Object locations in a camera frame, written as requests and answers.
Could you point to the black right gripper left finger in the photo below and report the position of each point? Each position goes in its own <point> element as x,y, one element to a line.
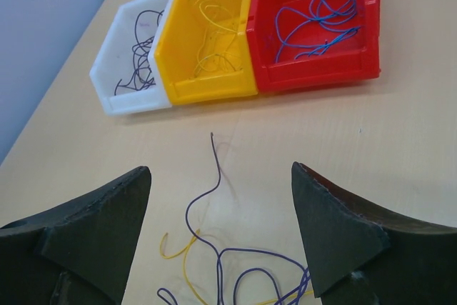
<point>79,252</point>

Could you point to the yellow plastic bin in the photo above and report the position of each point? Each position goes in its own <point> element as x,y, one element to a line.
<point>203,54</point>

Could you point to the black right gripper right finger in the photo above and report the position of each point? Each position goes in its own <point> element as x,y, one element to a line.
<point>361,253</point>

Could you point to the red plastic bin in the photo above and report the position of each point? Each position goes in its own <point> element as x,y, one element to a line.
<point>306,43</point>

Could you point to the white plastic bin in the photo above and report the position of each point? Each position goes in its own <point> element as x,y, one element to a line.
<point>125,74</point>

